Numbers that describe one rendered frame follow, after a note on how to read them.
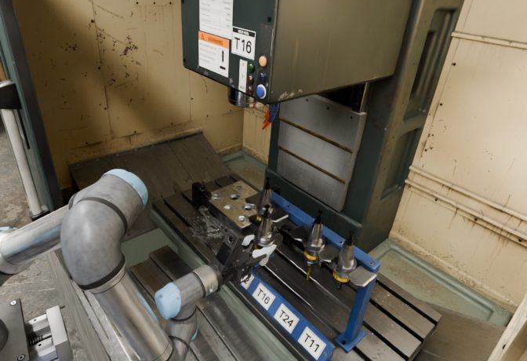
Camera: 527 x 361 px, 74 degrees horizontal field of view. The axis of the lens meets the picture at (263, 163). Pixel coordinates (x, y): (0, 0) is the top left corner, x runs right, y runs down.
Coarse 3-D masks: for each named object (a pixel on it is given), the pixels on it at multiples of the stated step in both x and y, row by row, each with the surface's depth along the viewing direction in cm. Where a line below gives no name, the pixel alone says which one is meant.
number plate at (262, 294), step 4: (260, 284) 122; (256, 288) 122; (260, 288) 121; (264, 288) 120; (256, 292) 121; (260, 292) 121; (264, 292) 120; (268, 292) 119; (256, 296) 121; (260, 296) 120; (264, 296) 119; (268, 296) 119; (272, 296) 118; (260, 300) 120; (264, 300) 119; (268, 300) 118; (272, 300) 117; (264, 304) 118; (268, 304) 117
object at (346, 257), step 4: (344, 244) 93; (352, 244) 93; (344, 248) 93; (348, 248) 93; (352, 248) 93; (340, 252) 95; (344, 252) 94; (348, 252) 93; (352, 252) 93; (340, 256) 95; (344, 256) 94; (348, 256) 94; (352, 256) 94; (340, 260) 95; (344, 260) 94; (348, 260) 94; (352, 260) 95; (340, 264) 95; (344, 264) 95; (348, 264) 95; (352, 264) 96
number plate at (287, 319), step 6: (282, 306) 115; (276, 312) 115; (282, 312) 114; (288, 312) 113; (276, 318) 114; (282, 318) 113; (288, 318) 112; (294, 318) 111; (282, 324) 112; (288, 324) 112; (294, 324) 110; (288, 330) 111
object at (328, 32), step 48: (192, 0) 106; (240, 0) 90; (288, 0) 83; (336, 0) 94; (384, 0) 109; (192, 48) 113; (288, 48) 89; (336, 48) 103; (384, 48) 120; (288, 96) 97
